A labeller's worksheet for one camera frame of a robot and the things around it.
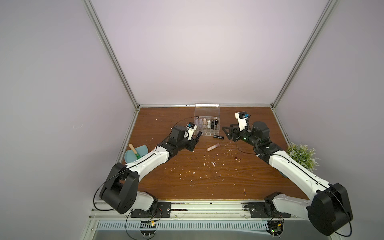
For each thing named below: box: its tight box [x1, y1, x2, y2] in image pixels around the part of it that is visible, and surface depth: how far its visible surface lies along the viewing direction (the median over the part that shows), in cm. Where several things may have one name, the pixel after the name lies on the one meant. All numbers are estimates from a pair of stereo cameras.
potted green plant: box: [286, 143, 321, 173], surface depth 75 cm
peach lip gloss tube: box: [206, 143, 220, 152], surface depth 97 cm
